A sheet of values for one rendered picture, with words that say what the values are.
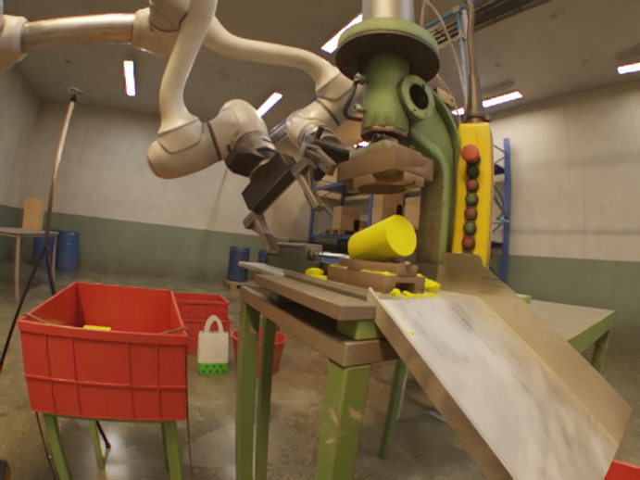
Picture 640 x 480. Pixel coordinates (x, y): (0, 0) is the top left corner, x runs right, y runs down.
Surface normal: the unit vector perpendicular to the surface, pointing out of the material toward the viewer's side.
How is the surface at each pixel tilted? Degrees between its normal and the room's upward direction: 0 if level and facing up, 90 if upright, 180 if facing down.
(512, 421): 30
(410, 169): 90
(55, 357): 90
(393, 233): 74
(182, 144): 107
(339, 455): 90
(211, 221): 90
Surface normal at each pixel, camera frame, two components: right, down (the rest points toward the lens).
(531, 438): 0.33, -0.85
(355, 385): 0.49, 0.02
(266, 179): -0.58, -0.08
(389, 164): -0.87, -0.10
